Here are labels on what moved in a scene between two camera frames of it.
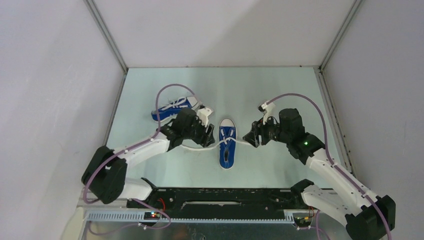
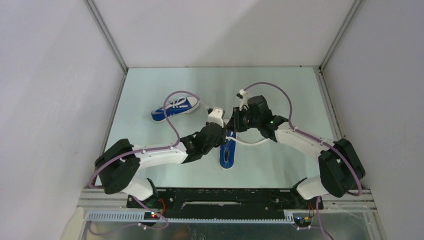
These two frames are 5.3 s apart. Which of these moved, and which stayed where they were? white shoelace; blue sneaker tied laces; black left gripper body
Moved: black left gripper body; white shoelace
Stayed: blue sneaker tied laces
